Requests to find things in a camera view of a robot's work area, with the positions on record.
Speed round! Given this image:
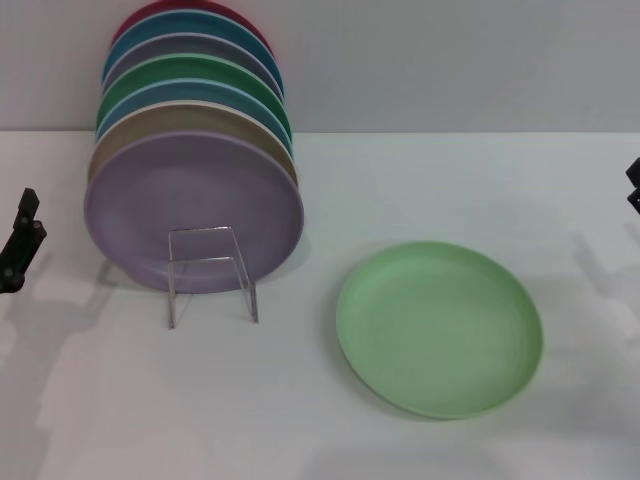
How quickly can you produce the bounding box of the beige plate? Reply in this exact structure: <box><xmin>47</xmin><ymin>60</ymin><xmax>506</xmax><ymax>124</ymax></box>
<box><xmin>87</xmin><ymin>99</ymin><xmax>300</xmax><ymax>191</ymax></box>

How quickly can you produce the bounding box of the grey purple plate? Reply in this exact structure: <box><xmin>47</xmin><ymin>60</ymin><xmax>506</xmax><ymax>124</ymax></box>
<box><xmin>102</xmin><ymin>33</ymin><xmax>286</xmax><ymax>99</ymax></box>

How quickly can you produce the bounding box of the dark green plate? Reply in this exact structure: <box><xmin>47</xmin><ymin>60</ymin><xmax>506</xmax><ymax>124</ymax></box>
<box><xmin>95</xmin><ymin>53</ymin><xmax>293</xmax><ymax>136</ymax></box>

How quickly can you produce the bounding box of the light blue plate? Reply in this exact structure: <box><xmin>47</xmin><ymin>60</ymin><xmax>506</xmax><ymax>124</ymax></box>
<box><xmin>94</xmin><ymin>77</ymin><xmax>296</xmax><ymax>151</ymax></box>

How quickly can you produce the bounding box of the clear acrylic plate rack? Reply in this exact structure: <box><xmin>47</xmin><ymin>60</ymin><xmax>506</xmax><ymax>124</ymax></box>
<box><xmin>167</xmin><ymin>227</ymin><xmax>260</xmax><ymax>330</ymax></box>

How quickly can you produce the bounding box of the light green plate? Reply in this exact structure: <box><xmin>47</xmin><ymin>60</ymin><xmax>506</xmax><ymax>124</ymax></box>
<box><xmin>335</xmin><ymin>239</ymin><xmax>544</xmax><ymax>420</ymax></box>

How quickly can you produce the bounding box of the maroon red plate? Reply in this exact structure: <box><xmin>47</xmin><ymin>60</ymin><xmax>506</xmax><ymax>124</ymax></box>
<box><xmin>110</xmin><ymin>0</ymin><xmax>275</xmax><ymax>56</ymax></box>

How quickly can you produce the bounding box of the lavender plate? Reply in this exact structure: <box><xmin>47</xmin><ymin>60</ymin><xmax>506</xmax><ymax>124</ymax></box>
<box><xmin>83</xmin><ymin>130</ymin><xmax>305</xmax><ymax>295</ymax></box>

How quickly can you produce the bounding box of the teal blue plate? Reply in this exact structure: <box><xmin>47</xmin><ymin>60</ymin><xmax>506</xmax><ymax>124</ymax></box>
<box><xmin>102</xmin><ymin>9</ymin><xmax>279</xmax><ymax>81</ymax></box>

